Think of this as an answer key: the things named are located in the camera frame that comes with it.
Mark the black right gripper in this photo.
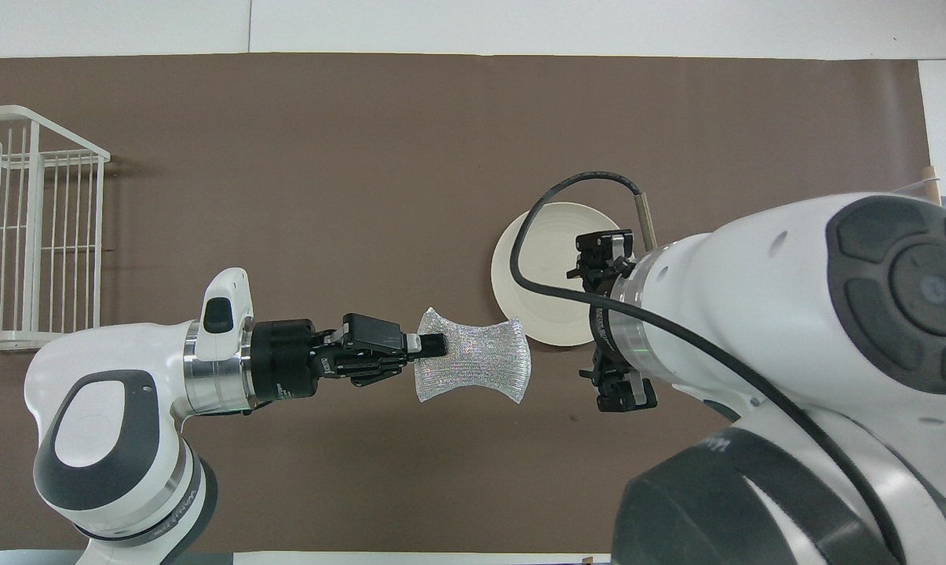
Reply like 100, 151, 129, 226
567, 229, 658, 413

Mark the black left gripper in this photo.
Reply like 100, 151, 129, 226
251, 314, 447, 401

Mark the silver mesh sponge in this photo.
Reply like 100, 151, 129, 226
414, 308, 532, 405

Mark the cream round plate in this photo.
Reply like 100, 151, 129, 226
491, 202, 638, 348

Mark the brown table mat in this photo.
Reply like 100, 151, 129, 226
0, 53, 946, 554

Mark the white cup rack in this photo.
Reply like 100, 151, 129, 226
897, 165, 944, 206

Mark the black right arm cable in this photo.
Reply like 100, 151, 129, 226
510, 174, 909, 565

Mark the white wire rack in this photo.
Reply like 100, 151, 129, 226
0, 105, 111, 352

